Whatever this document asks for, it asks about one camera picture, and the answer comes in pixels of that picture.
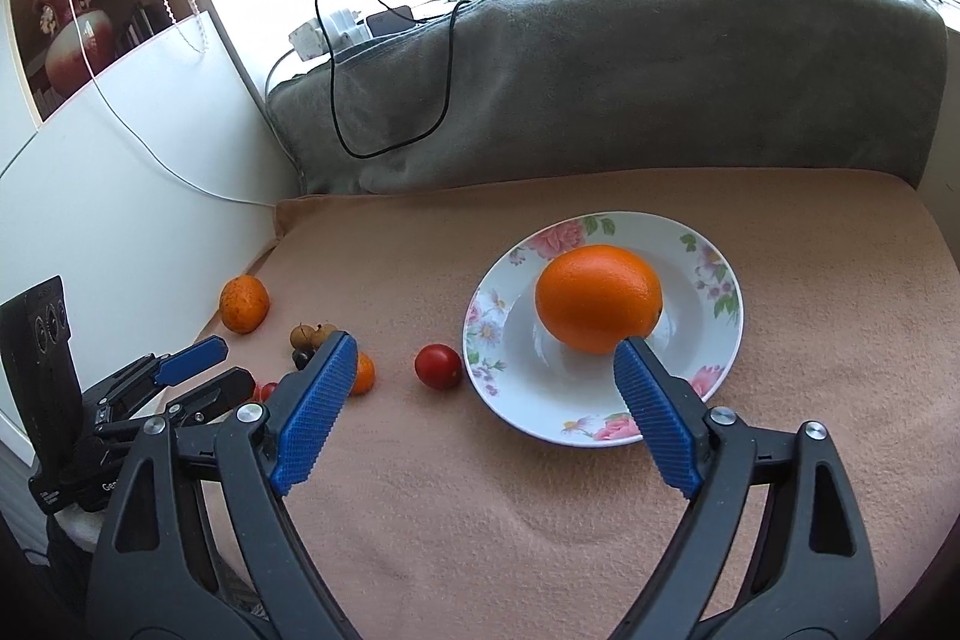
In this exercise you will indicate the grey blanket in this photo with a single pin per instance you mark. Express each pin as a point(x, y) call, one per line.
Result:
point(521, 89)

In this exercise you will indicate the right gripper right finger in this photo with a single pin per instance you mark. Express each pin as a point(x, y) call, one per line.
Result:
point(811, 573)

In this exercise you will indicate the white cabinet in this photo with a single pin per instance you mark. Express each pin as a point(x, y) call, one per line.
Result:
point(144, 194)

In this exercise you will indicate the stemmed brown longan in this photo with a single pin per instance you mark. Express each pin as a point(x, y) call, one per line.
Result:
point(322, 333)

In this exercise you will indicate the small red cherry tomato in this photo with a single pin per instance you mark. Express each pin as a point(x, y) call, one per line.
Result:
point(264, 391)

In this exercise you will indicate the speckled rough orange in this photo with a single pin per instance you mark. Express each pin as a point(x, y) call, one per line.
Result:
point(244, 304)

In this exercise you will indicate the large red tomato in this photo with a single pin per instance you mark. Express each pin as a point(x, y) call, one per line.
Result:
point(438, 366)

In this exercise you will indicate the red white vase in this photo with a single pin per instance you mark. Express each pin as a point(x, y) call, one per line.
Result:
point(81, 42)

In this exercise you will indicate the dark purple grape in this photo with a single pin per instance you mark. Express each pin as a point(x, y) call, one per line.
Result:
point(301, 357)

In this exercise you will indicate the white power strip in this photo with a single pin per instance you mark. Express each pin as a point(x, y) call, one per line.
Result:
point(330, 33)

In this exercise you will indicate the large smooth orange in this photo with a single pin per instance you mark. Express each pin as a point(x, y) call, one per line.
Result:
point(592, 297)

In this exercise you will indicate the floral white plate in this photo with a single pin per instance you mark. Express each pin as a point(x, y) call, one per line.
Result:
point(549, 391)

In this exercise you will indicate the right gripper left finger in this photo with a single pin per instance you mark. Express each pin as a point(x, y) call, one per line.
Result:
point(153, 572)

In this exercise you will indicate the peach table cloth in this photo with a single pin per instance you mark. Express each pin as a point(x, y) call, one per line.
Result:
point(429, 517)

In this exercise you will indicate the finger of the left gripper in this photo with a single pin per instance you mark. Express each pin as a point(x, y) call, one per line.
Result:
point(202, 404)
point(124, 392)

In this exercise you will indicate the round brown longan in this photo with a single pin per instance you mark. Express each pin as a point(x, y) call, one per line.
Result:
point(301, 337)

